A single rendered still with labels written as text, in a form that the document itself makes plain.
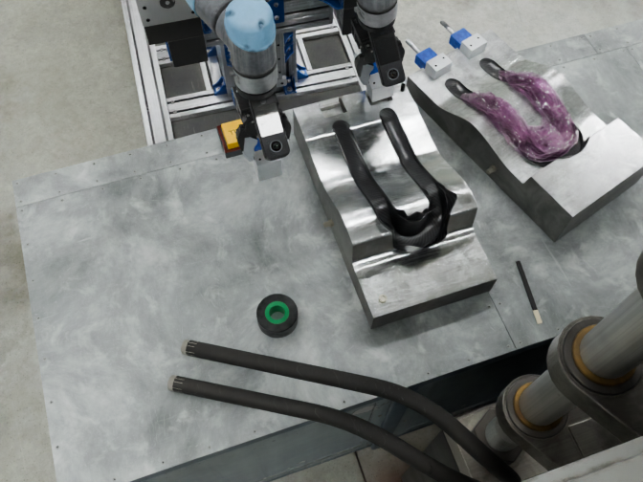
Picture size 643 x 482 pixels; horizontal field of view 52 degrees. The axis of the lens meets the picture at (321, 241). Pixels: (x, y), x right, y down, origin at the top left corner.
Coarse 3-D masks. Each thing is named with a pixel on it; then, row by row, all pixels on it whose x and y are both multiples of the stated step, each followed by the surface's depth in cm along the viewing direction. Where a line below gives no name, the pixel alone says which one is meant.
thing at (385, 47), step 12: (372, 36) 124; (384, 36) 125; (372, 48) 126; (384, 48) 125; (396, 48) 125; (384, 60) 125; (396, 60) 126; (384, 72) 126; (396, 72) 126; (384, 84) 126; (396, 84) 127
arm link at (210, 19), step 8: (192, 0) 107; (200, 0) 106; (208, 0) 105; (216, 0) 104; (224, 0) 104; (232, 0) 104; (264, 0) 110; (192, 8) 109; (200, 8) 106; (208, 8) 105; (216, 8) 104; (224, 8) 103; (200, 16) 108; (208, 16) 105; (216, 16) 104; (208, 24) 107
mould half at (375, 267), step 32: (352, 96) 146; (320, 128) 141; (352, 128) 142; (384, 128) 142; (416, 128) 142; (320, 160) 138; (384, 160) 139; (320, 192) 141; (352, 192) 133; (416, 192) 130; (352, 224) 126; (352, 256) 128; (384, 256) 130; (416, 256) 131; (448, 256) 131; (480, 256) 131; (384, 288) 128; (416, 288) 128; (448, 288) 128; (480, 288) 131; (384, 320) 128
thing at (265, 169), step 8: (256, 136) 135; (256, 144) 133; (256, 152) 130; (256, 160) 129; (264, 160) 129; (280, 160) 129; (256, 168) 130; (264, 168) 130; (272, 168) 131; (280, 168) 132; (264, 176) 132; (272, 176) 133
